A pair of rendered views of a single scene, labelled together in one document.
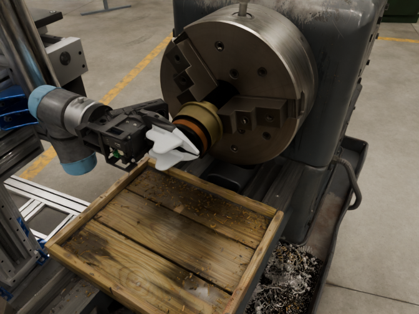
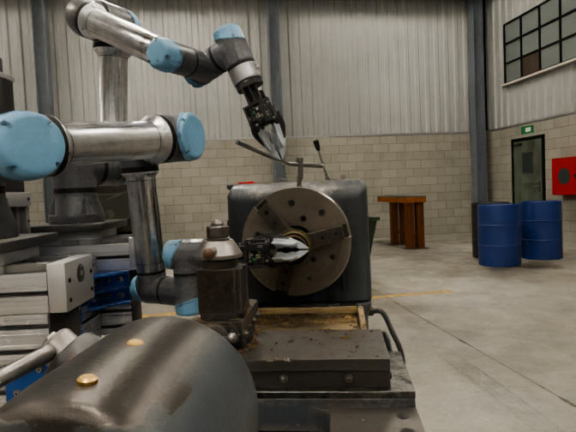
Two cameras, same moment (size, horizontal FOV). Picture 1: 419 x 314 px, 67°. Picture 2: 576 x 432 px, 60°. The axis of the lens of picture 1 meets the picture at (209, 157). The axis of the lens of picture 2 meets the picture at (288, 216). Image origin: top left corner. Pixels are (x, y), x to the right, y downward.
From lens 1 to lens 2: 0.95 m
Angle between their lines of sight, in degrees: 43
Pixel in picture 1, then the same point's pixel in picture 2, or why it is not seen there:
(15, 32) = (153, 205)
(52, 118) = (191, 253)
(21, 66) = (149, 231)
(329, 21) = (343, 191)
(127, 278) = not seen: hidden behind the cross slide
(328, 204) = not seen: hidden behind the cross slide
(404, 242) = not seen: outside the picture
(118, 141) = (261, 243)
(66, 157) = (190, 292)
